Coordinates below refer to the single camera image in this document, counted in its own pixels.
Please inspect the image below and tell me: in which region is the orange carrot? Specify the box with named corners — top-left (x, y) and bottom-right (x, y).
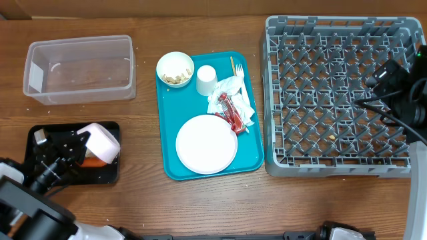
top-left (80, 157), bottom-right (107, 168)

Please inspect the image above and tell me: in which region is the pink bowl with crumbs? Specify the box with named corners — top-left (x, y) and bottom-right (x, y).
top-left (77, 123), bottom-right (121, 164)

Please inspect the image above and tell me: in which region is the white bowl with nuts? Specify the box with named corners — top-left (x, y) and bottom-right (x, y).
top-left (156, 51), bottom-right (195, 88)

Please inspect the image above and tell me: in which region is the red snack wrapper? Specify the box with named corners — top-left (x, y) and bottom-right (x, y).
top-left (214, 93), bottom-right (247, 135)

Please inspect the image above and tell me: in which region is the white napkin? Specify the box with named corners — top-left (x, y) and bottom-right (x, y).
top-left (207, 76), bottom-right (255, 133)

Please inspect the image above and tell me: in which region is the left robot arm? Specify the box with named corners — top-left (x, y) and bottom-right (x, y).
top-left (1, 130), bottom-right (139, 240)

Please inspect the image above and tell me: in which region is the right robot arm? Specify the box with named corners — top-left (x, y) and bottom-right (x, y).
top-left (355, 45), bottom-right (426, 240)

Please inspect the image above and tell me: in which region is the grey dishwasher rack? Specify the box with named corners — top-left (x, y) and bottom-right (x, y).
top-left (260, 15), bottom-right (425, 178)

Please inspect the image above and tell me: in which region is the black plastic tray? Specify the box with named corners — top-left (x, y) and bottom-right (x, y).
top-left (24, 121), bottom-right (121, 185)

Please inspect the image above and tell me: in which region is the clear plastic bin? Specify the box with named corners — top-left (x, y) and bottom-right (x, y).
top-left (23, 35), bottom-right (137, 105)

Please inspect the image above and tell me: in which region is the teal serving tray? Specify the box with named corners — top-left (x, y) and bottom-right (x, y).
top-left (156, 51), bottom-right (264, 181)

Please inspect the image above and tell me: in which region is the white round plate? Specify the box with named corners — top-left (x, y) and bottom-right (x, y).
top-left (175, 115), bottom-right (238, 175)

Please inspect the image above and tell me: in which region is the white paper cup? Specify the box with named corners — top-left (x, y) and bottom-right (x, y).
top-left (196, 65), bottom-right (218, 96)

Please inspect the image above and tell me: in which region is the wooden chopstick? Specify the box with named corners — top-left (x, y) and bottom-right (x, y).
top-left (230, 56), bottom-right (237, 76)

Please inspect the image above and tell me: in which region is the white plastic fork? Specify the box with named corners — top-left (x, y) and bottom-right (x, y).
top-left (235, 64), bottom-right (250, 105)

